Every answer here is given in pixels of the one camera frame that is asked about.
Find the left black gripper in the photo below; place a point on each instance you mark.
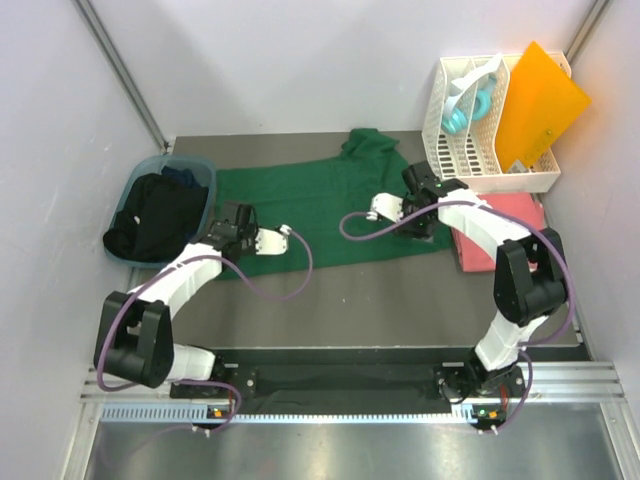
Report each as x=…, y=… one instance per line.
x=252, y=230

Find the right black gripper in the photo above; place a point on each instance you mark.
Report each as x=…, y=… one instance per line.
x=424, y=232

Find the green t shirt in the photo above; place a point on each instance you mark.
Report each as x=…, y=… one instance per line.
x=310, y=182

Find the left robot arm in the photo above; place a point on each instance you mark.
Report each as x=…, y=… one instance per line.
x=135, y=338

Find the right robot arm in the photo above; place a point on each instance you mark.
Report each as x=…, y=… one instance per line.
x=529, y=276

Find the white perforated file organizer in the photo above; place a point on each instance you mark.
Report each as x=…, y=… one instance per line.
x=469, y=155

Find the navy blue garment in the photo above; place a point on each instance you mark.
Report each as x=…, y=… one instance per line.
x=184, y=177

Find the black t shirt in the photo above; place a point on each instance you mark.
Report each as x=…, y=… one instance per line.
x=159, y=217

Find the pink folded t shirt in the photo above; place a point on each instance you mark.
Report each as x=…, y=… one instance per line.
x=478, y=234

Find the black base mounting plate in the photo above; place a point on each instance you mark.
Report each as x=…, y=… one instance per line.
x=355, y=380

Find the orange plastic folder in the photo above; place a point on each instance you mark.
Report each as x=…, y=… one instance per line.
x=542, y=102

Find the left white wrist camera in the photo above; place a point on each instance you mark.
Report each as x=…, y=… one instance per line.
x=272, y=242

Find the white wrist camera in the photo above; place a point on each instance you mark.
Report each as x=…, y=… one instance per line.
x=385, y=206
x=272, y=242

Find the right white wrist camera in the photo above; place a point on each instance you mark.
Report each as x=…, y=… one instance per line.
x=385, y=206

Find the grey slotted cable duct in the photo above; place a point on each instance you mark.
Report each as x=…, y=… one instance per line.
x=206, y=414

